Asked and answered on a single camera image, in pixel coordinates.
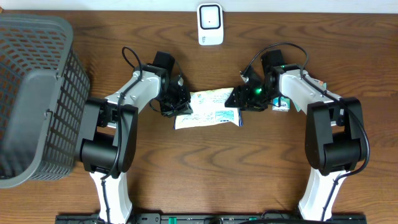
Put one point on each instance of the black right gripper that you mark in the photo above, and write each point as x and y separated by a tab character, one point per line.
241	95

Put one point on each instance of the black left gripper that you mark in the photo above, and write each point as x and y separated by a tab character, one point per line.
179	104

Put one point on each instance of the cream snack bag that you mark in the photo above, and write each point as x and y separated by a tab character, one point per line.
208	109

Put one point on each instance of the teal tissue pack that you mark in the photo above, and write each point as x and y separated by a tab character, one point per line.
281	104

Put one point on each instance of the mint green wipes pack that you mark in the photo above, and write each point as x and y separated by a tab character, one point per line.
297	106

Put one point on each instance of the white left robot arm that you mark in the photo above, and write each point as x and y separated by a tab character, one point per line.
106	143

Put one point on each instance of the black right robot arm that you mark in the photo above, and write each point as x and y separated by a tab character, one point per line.
336	143

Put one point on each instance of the white barcode scanner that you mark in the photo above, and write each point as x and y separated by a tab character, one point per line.
210	24

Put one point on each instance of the dark grey plastic basket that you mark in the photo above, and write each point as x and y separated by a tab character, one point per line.
43	92

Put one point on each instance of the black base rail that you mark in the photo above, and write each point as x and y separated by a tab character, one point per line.
155	218

